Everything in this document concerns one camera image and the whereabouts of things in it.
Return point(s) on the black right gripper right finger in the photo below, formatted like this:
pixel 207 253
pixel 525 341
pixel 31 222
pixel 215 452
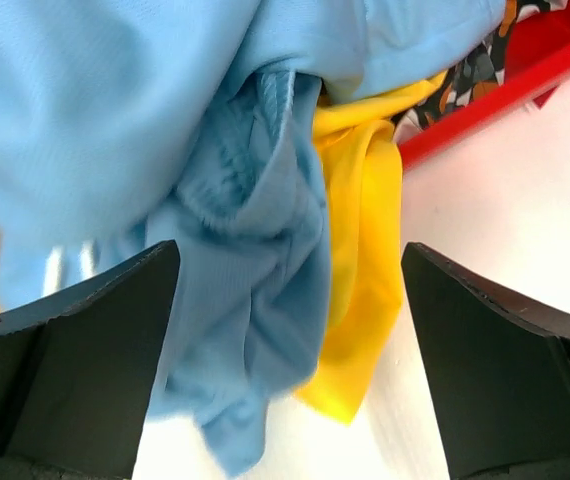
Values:
pixel 498 368

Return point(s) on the yellow shorts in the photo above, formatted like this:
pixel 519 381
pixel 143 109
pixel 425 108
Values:
pixel 362 169

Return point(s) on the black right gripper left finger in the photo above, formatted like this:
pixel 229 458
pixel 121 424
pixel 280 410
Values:
pixel 77 370

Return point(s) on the red plastic bin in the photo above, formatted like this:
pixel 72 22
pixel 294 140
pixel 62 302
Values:
pixel 538 61

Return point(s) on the orange black camo shorts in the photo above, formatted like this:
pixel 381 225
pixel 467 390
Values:
pixel 476 75

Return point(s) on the light blue shorts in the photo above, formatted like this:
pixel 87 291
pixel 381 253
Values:
pixel 125 123

